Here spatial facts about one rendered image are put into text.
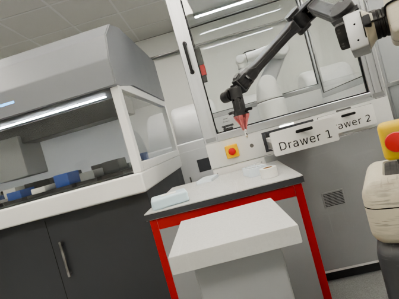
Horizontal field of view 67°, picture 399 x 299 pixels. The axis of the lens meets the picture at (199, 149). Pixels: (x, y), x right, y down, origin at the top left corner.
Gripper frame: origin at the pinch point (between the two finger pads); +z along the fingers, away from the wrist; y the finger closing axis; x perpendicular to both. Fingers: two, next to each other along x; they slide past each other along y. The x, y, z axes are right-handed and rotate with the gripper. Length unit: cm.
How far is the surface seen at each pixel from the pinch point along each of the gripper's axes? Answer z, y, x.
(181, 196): 19.4, 39.7, 16.4
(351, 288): 98, -39, -3
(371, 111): 8, -73, 0
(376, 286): 97, -50, 4
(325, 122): 5.9, -30.2, 18.2
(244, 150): 13.1, -7.9, -26.0
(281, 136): 7.6, -11.7, 11.4
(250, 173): 19.8, 6.6, 10.3
